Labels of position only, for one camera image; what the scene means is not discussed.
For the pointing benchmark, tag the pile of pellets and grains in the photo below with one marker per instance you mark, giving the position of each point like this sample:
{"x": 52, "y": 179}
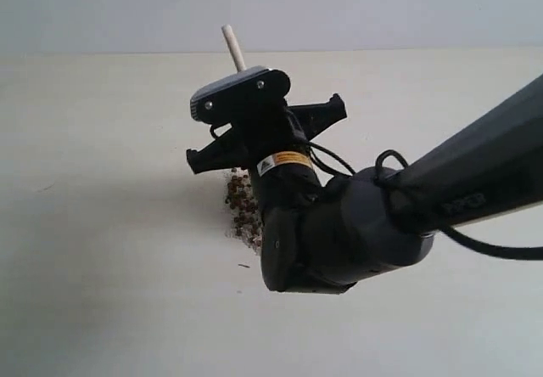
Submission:
{"x": 241, "y": 204}

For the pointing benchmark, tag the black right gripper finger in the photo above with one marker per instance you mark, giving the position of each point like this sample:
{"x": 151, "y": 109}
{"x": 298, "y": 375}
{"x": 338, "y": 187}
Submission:
{"x": 316, "y": 118}
{"x": 226, "y": 151}

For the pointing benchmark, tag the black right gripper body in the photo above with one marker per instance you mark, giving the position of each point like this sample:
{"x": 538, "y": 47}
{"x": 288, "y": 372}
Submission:
{"x": 280, "y": 168}

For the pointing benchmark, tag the wooden paint brush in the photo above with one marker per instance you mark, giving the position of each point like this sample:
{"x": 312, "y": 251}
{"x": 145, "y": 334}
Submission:
{"x": 233, "y": 47}

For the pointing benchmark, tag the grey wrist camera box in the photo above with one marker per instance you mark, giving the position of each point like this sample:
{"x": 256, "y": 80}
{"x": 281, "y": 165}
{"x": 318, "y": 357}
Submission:
{"x": 217, "y": 102}

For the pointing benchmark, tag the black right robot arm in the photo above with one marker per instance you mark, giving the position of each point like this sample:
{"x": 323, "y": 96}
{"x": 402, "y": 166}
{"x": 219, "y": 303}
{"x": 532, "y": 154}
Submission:
{"x": 325, "y": 238}

